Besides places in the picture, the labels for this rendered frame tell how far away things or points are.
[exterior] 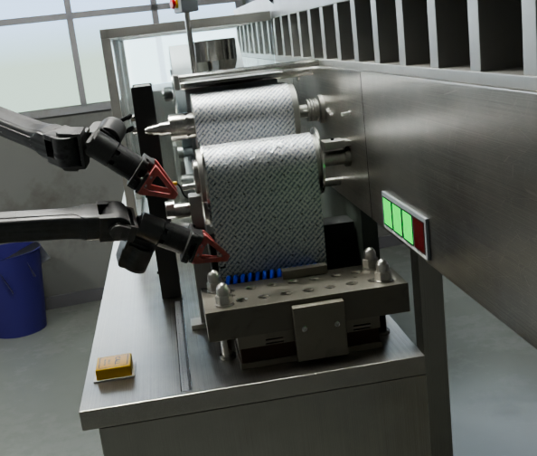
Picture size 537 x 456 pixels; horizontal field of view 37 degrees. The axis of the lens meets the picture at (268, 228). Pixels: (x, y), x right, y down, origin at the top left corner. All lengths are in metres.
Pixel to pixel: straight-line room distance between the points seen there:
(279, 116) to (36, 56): 3.20
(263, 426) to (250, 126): 0.72
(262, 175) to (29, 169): 3.46
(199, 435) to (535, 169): 0.89
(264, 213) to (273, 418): 0.43
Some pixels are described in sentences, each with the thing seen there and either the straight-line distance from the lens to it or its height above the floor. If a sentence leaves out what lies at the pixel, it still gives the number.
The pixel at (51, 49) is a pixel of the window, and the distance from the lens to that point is 4.97.
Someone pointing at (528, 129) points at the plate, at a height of 1.40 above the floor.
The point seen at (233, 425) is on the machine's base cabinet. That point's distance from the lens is 1.55.
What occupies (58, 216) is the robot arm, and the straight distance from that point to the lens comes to 1.62.
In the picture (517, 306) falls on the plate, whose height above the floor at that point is 1.18.
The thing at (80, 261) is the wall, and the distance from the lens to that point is 5.14.
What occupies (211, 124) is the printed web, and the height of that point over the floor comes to 1.34.
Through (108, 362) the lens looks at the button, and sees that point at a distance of 1.66.
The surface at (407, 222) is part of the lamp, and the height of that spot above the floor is 1.19.
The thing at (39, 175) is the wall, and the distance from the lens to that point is 5.04.
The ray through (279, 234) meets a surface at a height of 1.11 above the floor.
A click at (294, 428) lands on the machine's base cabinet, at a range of 1.57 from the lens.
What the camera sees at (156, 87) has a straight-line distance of 2.67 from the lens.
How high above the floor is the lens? 1.53
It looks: 14 degrees down
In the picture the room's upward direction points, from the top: 7 degrees counter-clockwise
